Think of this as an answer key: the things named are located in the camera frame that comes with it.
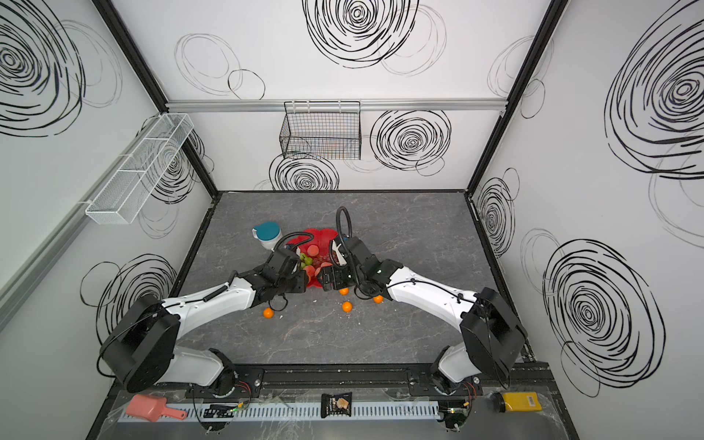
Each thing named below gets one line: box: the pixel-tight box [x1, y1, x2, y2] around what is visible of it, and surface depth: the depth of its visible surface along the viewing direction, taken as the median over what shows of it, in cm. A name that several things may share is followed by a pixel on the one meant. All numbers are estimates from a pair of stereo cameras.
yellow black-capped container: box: [491, 391, 543, 414], surface depth 69 cm
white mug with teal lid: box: [252, 220, 283, 251], surface depth 101 cm
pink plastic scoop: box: [125, 394, 188, 423], surface depth 71 cm
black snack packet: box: [320, 391, 353, 418], surface depth 71 cm
